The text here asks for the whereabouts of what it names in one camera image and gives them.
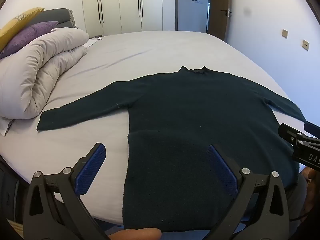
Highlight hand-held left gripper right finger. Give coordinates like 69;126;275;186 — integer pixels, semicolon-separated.
204;144;290;240

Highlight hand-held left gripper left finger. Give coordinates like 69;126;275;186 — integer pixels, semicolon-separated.
22;142;110;240

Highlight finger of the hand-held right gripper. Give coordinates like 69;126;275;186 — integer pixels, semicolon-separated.
304;121;320;138
278;123;307;147

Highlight dark green sweater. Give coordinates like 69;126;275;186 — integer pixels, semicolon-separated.
37;66;307;233

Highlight person's right hand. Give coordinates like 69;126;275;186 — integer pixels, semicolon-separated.
301;167;319;222

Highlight person's left hand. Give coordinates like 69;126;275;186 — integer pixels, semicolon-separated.
107;227;162;240

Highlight person's grey trousers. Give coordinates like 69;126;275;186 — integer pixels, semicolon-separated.
285;174;308;233

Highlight white pillow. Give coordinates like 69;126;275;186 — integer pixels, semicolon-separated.
0;116;15;137

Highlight rolled beige duvet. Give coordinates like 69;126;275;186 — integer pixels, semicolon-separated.
0;27;90;119

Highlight white papers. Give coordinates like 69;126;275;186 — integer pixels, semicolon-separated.
84;37;103;48

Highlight bed with grey sheet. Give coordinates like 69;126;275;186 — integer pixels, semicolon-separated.
0;30;320;228

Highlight brown wooden door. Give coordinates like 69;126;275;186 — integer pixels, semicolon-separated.
209;0;232;43

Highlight purple pillow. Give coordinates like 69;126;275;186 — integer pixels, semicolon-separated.
0;21;60;59

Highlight grey padded headboard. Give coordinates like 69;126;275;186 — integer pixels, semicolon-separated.
24;8;75;29

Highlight yellow pillow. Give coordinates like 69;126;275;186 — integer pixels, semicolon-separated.
0;7;45;52

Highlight white wardrobe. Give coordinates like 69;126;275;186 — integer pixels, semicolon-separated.
80;0;177;37

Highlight black cable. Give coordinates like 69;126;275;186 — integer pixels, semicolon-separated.
289;209;312;222

